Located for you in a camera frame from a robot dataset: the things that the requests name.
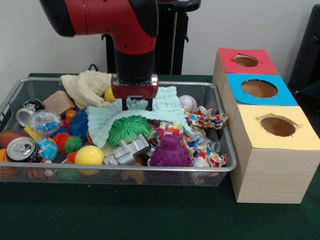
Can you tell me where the mint waffle cloth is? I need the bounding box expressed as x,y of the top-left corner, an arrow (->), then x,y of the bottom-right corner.
86,86 -> 198,149

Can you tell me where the colourful confetti print packet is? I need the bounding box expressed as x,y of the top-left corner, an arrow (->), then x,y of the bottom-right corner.
149,106 -> 228,169

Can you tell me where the blue globe ball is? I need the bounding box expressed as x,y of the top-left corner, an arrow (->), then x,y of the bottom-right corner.
35,136 -> 60,161

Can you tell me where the white baseball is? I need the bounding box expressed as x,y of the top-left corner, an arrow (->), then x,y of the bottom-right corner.
179,95 -> 198,114

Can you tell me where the green spiky ball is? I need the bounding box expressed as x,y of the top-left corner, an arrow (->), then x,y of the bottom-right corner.
107,115 -> 153,147

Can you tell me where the silver drink can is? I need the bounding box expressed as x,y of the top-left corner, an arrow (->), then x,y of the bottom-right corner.
6,136 -> 44,163

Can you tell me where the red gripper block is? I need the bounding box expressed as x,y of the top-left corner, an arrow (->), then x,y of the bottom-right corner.
110,82 -> 160,112

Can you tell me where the yellow ball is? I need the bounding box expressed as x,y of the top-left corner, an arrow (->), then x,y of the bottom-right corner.
74,145 -> 105,166

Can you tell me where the cream waffle cloth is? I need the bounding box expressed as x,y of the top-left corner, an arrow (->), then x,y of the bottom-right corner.
60,70 -> 118,108

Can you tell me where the wooden box with three holes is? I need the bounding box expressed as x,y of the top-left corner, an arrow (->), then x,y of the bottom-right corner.
212,47 -> 320,205

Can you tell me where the black cable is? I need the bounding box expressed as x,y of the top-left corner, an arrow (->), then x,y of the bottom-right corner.
86,63 -> 109,74

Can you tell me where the black upright panel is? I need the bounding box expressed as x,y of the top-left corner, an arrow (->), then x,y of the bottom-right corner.
287,3 -> 320,93

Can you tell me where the dark green tablecloth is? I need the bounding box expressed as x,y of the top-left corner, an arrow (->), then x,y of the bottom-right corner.
0,72 -> 320,240

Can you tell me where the shallow clear mesh bin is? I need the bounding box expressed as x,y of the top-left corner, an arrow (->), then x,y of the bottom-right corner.
0,76 -> 237,187

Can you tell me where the black pedestal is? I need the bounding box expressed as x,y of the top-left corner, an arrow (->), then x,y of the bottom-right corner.
101,0 -> 202,75

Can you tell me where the silver toy camera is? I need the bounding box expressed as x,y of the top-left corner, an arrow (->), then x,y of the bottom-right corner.
103,134 -> 152,166

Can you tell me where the purple spiky ball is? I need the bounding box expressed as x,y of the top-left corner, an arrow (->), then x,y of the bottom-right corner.
149,134 -> 192,168

